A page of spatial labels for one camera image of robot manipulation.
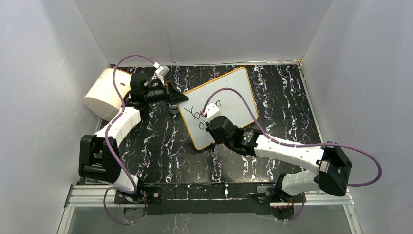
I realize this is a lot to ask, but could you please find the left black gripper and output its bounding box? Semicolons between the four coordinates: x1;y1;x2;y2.
145;80;189;108

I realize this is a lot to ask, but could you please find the yellow framed whiteboard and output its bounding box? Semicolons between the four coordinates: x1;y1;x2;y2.
178;67;259;150

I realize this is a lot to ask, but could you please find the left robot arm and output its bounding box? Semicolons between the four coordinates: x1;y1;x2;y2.
78;69;189;203

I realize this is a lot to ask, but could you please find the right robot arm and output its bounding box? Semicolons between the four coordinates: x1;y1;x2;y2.
206;116;352;202

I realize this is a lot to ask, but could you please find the cream cylindrical box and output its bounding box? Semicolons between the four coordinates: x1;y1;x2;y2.
83;68;131;121

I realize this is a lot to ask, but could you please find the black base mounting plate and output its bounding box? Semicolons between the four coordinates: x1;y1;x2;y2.
144;182;277;215

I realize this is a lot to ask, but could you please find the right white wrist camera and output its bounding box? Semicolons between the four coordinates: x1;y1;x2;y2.
201;103;222;122

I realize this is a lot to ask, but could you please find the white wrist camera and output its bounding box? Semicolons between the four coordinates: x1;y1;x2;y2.
153;62;169;85
201;103;222;122

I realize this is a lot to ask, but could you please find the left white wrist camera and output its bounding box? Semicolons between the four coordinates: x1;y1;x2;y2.
153;62;169;85

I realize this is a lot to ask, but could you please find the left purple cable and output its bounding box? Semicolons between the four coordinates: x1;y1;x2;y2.
102;54;159;226

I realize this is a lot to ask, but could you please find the aluminium frame rail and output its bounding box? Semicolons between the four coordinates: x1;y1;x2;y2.
58;183;362;234

